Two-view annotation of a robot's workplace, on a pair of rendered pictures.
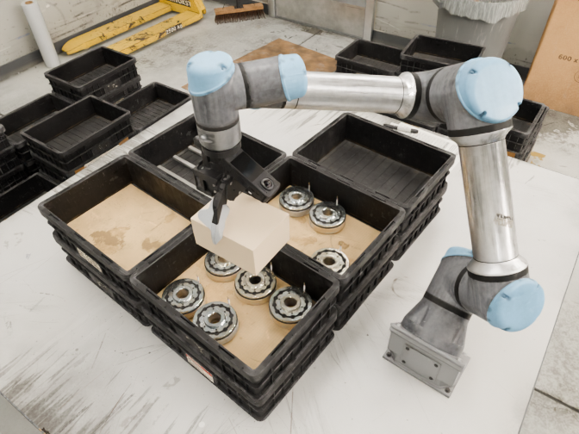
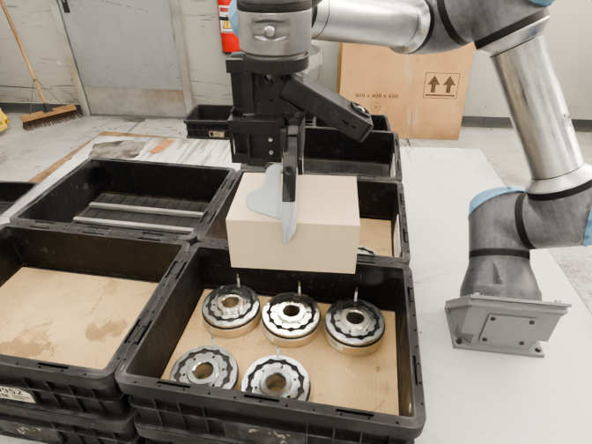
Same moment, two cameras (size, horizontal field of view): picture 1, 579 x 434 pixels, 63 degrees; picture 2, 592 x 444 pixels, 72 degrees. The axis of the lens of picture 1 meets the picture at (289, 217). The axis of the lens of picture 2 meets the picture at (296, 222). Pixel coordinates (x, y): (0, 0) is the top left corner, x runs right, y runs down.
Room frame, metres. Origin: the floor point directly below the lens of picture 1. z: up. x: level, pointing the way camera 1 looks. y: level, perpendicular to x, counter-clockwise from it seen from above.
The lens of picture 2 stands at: (0.29, 0.33, 1.40)
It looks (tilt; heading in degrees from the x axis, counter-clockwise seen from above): 35 degrees down; 329
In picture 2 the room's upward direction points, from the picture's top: straight up
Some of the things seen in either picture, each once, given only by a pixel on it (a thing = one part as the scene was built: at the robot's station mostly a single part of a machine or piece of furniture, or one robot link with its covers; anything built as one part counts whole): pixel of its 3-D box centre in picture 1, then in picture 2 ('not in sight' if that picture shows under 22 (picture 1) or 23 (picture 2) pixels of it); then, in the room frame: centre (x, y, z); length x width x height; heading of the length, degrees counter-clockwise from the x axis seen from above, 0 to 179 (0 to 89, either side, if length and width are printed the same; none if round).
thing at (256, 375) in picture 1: (233, 283); (283, 319); (0.67, 0.13, 0.92); 0.40 x 0.30 x 0.02; 50
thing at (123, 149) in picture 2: not in sight; (115, 148); (1.96, 0.18, 0.71); 0.22 x 0.19 x 0.01; 54
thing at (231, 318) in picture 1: (214, 319); (275, 384); (0.62, 0.18, 0.86); 0.10 x 0.10 x 0.01
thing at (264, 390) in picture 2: (214, 319); (275, 382); (0.62, 0.18, 0.86); 0.05 x 0.05 x 0.01
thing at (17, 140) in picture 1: (46, 144); not in sight; (2.12, 1.29, 0.31); 0.40 x 0.30 x 0.34; 144
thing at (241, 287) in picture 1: (255, 281); (291, 313); (0.73, 0.09, 0.86); 0.10 x 0.10 x 0.01
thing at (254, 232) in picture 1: (241, 228); (296, 219); (0.69, 0.10, 1.08); 0.16 x 0.12 x 0.07; 55
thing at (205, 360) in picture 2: (182, 294); (203, 371); (0.69, 0.26, 0.86); 0.05 x 0.05 x 0.01
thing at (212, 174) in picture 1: (221, 165); (270, 108); (0.71, 0.12, 1.24); 0.09 x 0.08 x 0.12; 55
